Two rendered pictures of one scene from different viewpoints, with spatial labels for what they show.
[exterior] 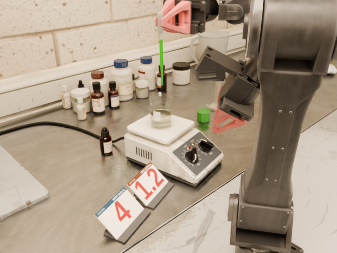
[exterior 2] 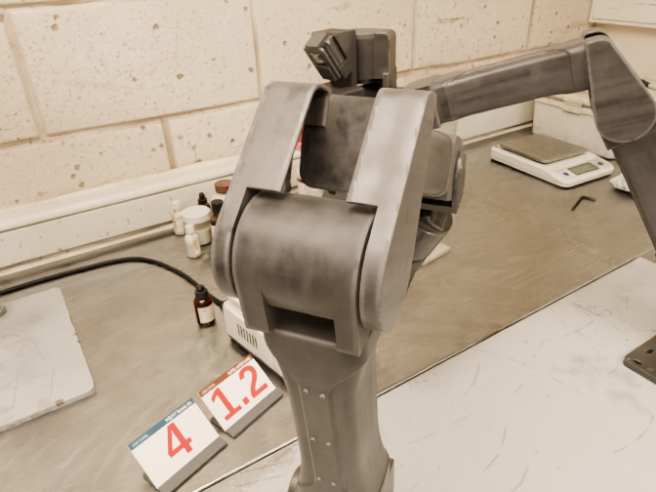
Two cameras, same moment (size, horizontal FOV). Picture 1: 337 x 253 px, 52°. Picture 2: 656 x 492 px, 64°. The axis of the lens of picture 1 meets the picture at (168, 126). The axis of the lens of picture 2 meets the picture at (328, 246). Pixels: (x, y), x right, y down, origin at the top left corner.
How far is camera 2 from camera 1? 0.23 m
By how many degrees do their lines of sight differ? 11
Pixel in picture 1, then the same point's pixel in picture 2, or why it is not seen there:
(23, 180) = (67, 362)
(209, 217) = not seen: hidden behind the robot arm
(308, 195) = (500, 444)
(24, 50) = (118, 147)
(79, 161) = (160, 333)
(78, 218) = (119, 439)
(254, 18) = (217, 247)
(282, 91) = (298, 362)
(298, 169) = (502, 389)
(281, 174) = (340, 477)
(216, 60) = not seen: hidden behind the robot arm
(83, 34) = (212, 120)
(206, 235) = not seen: outside the picture
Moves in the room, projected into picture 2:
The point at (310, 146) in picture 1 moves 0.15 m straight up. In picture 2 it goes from (542, 342) to (561, 256)
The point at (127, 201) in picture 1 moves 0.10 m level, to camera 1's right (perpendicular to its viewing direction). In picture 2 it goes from (191, 422) to (270, 433)
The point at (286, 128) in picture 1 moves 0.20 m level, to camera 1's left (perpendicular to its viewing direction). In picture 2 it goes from (324, 417) to (34, 378)
